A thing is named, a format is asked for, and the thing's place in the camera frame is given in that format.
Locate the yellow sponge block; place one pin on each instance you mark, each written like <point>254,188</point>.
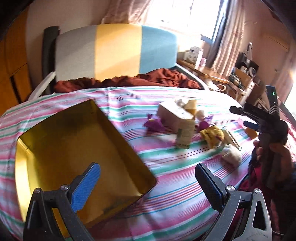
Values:
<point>191,106</point>

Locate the wooden side table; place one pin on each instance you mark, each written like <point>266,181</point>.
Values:
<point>203,72</point>

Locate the cluttered shelf unit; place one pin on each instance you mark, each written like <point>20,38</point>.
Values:
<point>245,85</point>

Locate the purple snack packet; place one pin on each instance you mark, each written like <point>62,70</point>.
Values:
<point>154,123</point>
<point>205,123</point>

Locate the rust brown blanket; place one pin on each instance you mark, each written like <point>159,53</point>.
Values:
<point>160,77</point>

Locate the orange sponge wedge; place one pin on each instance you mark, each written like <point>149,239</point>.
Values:
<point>251,133</point>

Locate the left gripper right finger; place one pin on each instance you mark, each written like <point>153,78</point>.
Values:
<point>242,215</point>

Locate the black rolled mat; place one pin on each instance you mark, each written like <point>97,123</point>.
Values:
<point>48,49</point>

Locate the wooden wardrobe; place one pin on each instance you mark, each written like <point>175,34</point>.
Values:
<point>15,81</point>

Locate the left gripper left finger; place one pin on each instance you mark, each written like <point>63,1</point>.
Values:
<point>40,223</point>

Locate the white plastic bag ball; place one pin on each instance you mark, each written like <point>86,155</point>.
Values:
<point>200,115</point>

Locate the green white slim carton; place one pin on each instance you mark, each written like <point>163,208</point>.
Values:
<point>185,134</point>

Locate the striped pink curtain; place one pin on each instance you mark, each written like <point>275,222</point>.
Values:
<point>228,38</point>

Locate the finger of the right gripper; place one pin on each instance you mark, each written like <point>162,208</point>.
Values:
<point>244,111</point>
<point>252,126</point>

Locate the white tea carton box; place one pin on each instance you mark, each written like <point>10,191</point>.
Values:
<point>174,116</point>

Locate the person's right hand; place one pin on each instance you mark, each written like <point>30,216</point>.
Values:
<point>286,168</point>

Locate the white product box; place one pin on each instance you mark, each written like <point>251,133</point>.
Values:
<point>195,55</point>

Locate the tricolour upholstered headboard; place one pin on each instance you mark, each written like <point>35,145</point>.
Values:
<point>111,50</point>

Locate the white bed frame rail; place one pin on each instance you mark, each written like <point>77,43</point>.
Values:
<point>44,86</point>

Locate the gold metal tin box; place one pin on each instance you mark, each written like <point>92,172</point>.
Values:
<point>61,147</point>

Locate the cracker packet green ends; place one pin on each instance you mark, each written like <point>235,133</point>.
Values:
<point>230,140</point>

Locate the striped bed sheet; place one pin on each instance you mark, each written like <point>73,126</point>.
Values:
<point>176,208</point>

